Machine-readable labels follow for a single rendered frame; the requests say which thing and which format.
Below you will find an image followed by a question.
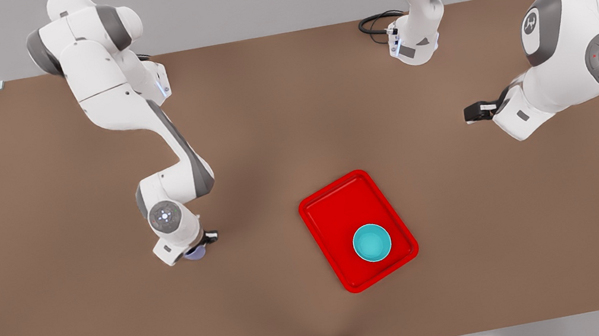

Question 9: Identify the lavender cup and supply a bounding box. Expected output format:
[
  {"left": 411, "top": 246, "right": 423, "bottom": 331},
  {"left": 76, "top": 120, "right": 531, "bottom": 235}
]
[{"left": 182, "top": 242, "right": 210, "bottom": 263}]

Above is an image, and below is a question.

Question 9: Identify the red tray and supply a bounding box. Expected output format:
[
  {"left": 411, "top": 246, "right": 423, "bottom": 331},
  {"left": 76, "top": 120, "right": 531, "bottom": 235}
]
[{"left": 294, "top": 162, "right": 425, "bottom": 300}]

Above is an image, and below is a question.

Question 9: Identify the teal bowl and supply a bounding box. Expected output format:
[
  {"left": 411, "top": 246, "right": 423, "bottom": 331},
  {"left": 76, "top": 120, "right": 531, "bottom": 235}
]
[{"left": 350, "top": 221, "right": 395, "bottom": 265}]

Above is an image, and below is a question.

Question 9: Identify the black cable loop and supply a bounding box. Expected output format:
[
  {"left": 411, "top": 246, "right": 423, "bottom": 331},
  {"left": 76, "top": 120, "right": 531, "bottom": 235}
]
[{"left": 357, "top": 8, "right": 409, "bottom": 42}]

